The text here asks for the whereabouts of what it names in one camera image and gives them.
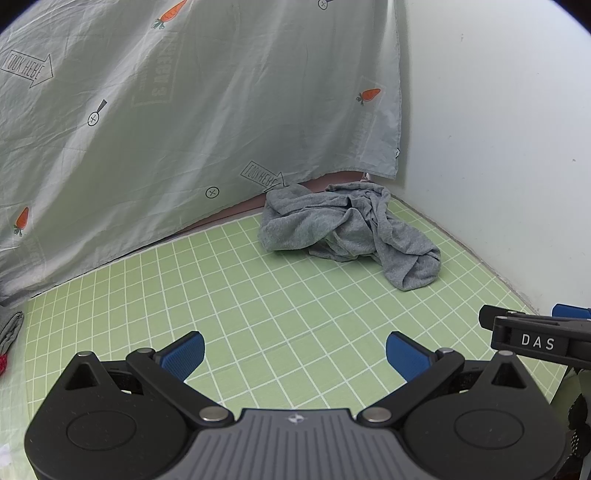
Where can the dark dotted cloth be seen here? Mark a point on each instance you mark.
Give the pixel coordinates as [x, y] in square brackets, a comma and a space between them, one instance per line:
[579, 424]

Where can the pink board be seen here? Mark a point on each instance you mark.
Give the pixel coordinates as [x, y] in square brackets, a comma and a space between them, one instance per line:
[240, 207]

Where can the carrot print grey sheet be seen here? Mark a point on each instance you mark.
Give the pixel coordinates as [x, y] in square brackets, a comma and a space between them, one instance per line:
[184, 115]

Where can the red checked cloth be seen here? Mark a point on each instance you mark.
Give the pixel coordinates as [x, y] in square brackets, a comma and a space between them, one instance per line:
[2, 364]

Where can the grey zip hoodie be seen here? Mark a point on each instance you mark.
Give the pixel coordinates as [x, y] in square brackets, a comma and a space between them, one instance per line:
[295, 226]

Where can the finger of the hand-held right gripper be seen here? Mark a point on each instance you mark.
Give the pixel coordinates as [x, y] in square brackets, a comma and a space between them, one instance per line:
[568, 341]
[572, 311]

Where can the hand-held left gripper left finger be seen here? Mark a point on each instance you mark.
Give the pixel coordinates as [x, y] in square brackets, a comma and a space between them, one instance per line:
[182, 357]

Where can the folded grey garment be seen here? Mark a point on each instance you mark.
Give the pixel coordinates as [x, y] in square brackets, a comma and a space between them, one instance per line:
[9, 330]

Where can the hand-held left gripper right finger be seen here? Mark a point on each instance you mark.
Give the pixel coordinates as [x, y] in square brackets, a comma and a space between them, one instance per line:
[406, 357]

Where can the green grid mat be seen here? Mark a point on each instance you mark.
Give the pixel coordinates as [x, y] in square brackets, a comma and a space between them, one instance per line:
[277, 300]

